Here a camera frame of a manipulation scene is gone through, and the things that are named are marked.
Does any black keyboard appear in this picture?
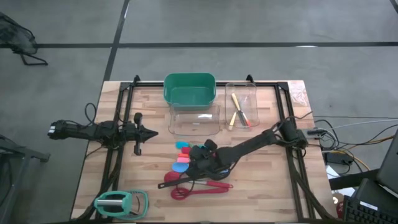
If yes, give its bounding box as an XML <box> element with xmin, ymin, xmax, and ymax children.
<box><xmin>343</xmin><ymin>195</ymin><xmax>398</xmax><ymax>224</ymax></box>

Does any yellow cable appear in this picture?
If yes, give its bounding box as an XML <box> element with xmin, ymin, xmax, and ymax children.
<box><xmin>340</xmin><ymin>134</ymin><xmax>398</xmax><ymax>171</ymax></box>

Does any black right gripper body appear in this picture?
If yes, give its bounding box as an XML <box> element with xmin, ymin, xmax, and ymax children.
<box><xmin>190</xmin><ymin>139</ymin><xmax>221</xmax><ymax>175</ymax></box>

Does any turquoise small silicone spatula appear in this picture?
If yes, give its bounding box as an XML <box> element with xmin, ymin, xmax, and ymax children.
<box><xmin>175</xmin><ymin>141</ymin><xmax>200</xmax><ymax>151</ymax></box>

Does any narrow clear plastic bin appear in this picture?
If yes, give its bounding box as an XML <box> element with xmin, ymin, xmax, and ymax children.
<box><xmin>224</xmin><ymin>82</ymin><xmax>261</xmax><ymax>132</ymax></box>

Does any black power adapter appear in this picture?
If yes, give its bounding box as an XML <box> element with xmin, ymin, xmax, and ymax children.
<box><xmin>324</xmin><ymin>151</ymin><xmax>354</xmax><ymax>166</ymax></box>

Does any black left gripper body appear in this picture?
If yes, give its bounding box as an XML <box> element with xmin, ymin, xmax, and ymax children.
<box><xmin>123</xmin><ymin>112</ymin><xmax>147</xmax><ymax>156</ymax></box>

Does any white cable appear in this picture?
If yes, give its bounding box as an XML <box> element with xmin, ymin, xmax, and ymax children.
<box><xmin>313</xmin><ymin>119</ymin><xmax>398</xmax><ymax>132</ymax></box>

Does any red slotted silicone spatula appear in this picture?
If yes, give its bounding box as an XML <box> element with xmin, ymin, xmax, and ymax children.
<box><xmin>170</xmin><ymin>185</ymin><xmax>230</xmax><ymax>201</ymax></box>

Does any wide clear plastic bin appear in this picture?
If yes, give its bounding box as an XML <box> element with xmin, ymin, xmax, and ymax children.
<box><xmin>167</xmin><ymin>103</ymin><xmax>222</xmax><ymax>136</ymax></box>

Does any orange-handled knife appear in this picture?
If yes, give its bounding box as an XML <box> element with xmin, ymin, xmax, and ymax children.
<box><xmin>236</xmin><ymin>104</ymin><xmax>252</xmax><ymax>128</ymax></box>

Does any green plastic bin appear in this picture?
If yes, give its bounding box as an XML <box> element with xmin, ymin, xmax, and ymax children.
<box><xmin>163</xmin><ymin>72</ymin><xmax>218</xmax><ymax>111</ymax></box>

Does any black cable loop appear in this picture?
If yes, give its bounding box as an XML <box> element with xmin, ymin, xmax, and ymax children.
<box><xmin>84</xmin><ymin>102</ymin><xmax>98</xmax><ymax>126</ymax></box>

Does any black aluminium table frame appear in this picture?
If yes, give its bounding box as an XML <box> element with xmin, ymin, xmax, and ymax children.
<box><xmin>80</xmin><ymin>74</ymin><xmax>328</xmax><ymax>222</ymax></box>

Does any black laptop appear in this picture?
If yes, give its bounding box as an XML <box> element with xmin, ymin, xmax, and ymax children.
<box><xmin>375</xmin><ymin>129</ymin><xmax>398</xmax><ymax>194</ymax></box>

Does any black mesh chair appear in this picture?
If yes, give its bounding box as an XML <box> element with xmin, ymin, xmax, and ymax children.
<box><xmin>0</xmin><ymin>11</ymin><xmax>49</xmax><ymax>67</ymax></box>

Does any teal tool with steel roller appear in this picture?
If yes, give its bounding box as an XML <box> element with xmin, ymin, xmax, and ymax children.
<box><xmin>93</xmin><ymin>189</ymin><xmax>150</xmax><ymax>222</ymax></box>

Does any grey usb hub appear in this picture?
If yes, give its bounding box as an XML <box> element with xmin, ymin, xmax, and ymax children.
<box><xmin>305</xmin><ymin>128</ymin><xmax>328</xmax><ymax>138</ymax></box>

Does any black side table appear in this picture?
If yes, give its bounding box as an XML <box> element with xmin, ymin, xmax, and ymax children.
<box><xmin>0</xmin><ymin>133</ymin><xmax>51</xmax><ymax>217</ymax></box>

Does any yellow-handled knife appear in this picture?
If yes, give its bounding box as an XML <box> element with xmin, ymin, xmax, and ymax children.
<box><xmin>228</xmin><ymin>107</ymin><xmax>242</xmax><ymax>131</ymax></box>

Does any blue large silicone spoon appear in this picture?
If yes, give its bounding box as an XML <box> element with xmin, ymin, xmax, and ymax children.
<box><xmin>171</xmin><ymin>161</ymin><xmax>231</xmax><ymax>181</ymax></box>

